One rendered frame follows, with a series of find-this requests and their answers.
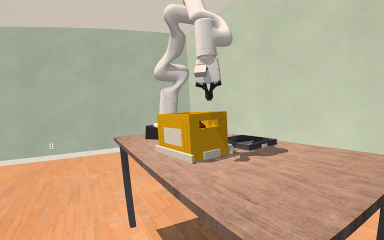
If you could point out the yellow wooden crate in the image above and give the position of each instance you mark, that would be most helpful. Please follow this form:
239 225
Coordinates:
182 132

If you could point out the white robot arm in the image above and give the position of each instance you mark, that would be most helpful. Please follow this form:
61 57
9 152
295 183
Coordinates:
211 31

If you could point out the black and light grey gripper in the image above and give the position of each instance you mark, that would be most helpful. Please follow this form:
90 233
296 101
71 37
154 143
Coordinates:
213 75

